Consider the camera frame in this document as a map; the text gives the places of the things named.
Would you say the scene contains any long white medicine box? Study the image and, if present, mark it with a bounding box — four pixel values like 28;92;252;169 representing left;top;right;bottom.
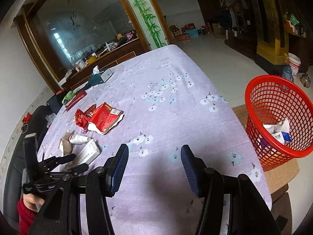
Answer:
72;139;101;166

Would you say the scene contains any white spray bottle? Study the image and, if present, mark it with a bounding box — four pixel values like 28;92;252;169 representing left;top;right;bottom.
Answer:
68;134;91;145

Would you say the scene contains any torn red cardboard box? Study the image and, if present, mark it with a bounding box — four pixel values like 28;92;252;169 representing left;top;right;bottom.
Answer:
87;102;124;135

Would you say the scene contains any red foil wrapper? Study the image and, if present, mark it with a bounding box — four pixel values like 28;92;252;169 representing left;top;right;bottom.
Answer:
74;109;89;133

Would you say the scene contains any dark red snack packet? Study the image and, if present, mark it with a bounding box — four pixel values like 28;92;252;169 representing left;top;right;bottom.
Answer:
84;104;97;118

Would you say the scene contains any white blue medicine box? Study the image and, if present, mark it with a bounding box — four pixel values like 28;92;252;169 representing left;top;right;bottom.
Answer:
257;132;292;147

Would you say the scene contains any white paper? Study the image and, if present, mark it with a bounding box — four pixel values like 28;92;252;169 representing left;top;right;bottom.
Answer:
263;118;290;134

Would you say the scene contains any left hand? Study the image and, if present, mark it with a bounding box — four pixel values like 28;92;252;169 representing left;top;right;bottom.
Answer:
22;194;45;212

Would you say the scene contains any black sofa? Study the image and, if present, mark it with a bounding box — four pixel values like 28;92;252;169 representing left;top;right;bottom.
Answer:
3;105;52;230

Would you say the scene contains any small brown cardboard piece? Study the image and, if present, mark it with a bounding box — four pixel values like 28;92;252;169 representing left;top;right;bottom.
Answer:
59;131;72;157

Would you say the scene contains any green cloth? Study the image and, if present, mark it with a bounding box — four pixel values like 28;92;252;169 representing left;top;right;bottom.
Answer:
62;90;79;105

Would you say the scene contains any flat dark red packet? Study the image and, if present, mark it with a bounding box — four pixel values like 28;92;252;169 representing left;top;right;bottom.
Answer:
65;90;87;111

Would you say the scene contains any purple floral bed sheet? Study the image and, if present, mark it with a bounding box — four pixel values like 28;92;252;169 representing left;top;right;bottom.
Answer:
38;45;272;234

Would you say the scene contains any brown cardboard box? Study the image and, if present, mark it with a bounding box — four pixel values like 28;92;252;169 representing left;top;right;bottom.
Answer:
231;104;301;195

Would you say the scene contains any teal tissue box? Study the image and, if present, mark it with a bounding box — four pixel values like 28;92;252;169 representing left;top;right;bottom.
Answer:
88;65;113;87

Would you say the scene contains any wooden counter cabinet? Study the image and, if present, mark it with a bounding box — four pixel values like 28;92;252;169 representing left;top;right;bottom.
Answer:
62;38;148;91

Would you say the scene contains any red plastic mesh basket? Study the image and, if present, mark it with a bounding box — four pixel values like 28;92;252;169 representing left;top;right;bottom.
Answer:
245;75;312;171

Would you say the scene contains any white plastic bucket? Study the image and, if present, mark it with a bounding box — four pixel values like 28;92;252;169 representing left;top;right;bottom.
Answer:
288;52;301;78

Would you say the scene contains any bamboo painted pillar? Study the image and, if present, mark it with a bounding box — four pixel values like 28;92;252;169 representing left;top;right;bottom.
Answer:
128;0;169;50

